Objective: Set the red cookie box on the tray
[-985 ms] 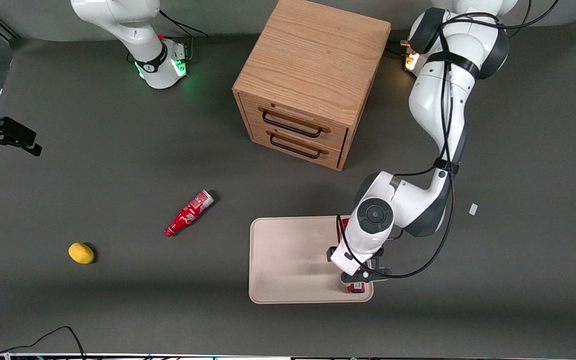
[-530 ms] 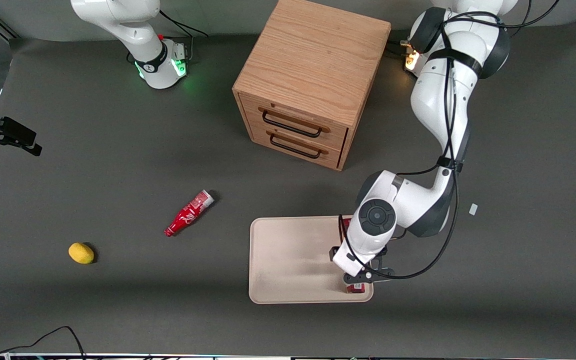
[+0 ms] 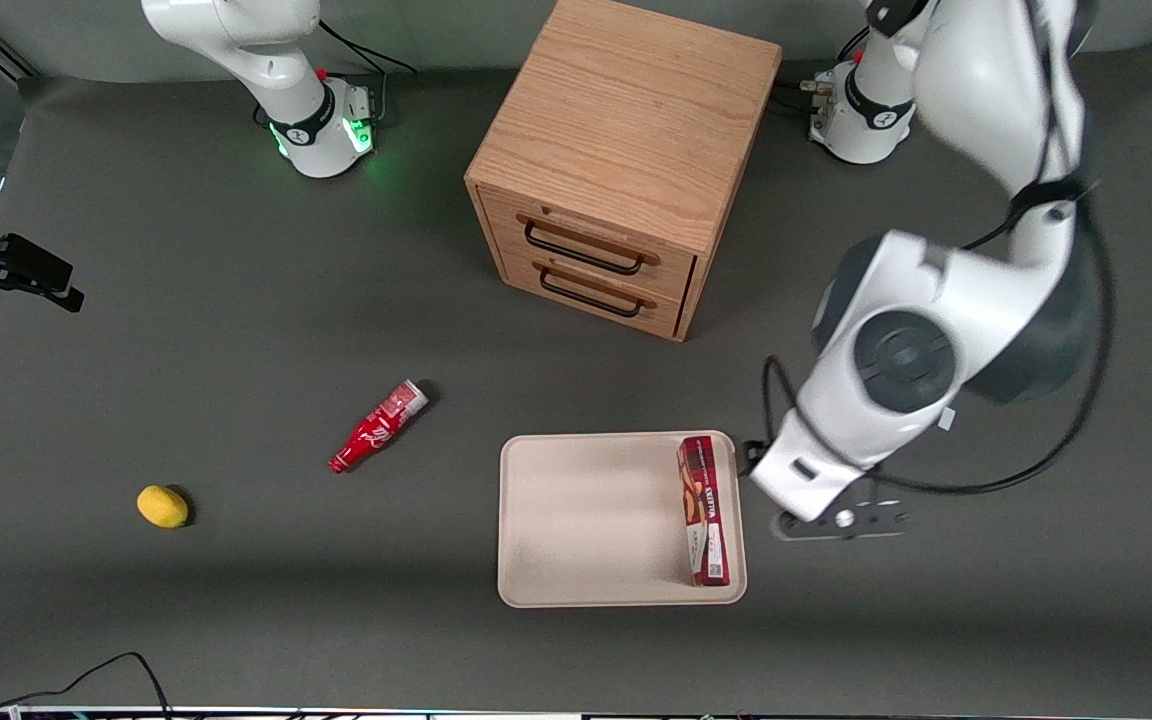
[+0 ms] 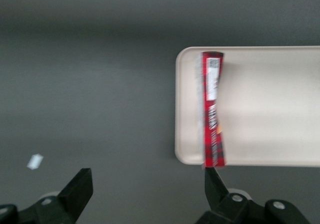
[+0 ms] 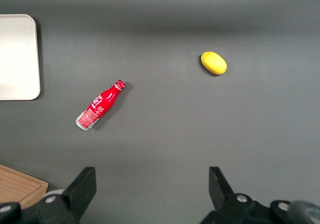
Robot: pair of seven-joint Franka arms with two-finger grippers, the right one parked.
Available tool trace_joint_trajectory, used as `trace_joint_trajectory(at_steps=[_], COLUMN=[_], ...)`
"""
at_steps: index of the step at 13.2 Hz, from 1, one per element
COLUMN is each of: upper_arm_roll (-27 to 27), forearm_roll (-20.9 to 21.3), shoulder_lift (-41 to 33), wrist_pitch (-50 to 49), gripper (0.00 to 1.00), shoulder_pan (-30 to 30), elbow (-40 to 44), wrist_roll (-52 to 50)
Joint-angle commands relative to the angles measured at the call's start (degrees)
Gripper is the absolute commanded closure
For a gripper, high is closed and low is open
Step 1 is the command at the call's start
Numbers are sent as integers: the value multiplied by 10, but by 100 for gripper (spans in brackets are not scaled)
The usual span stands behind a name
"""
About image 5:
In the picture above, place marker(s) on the red cola bottle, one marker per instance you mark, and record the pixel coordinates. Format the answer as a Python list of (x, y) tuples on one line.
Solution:
[(100, 106)]

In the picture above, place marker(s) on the wooden drawer cabinet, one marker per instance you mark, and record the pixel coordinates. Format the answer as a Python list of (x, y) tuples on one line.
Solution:
[(17, 186)]

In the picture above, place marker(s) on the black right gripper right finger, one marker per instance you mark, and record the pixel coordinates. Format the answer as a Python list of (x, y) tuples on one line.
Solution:
[(221, 191)]

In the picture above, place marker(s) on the yellow lemon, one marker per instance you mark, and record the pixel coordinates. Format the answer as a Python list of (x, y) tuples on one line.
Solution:
[(214, 63)]

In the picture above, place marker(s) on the beige rectangular tray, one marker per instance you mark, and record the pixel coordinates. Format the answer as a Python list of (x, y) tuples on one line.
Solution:
[(17, 57)]

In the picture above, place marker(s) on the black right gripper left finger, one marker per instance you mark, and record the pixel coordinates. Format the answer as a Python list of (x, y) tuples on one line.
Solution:
[(80, 194)]

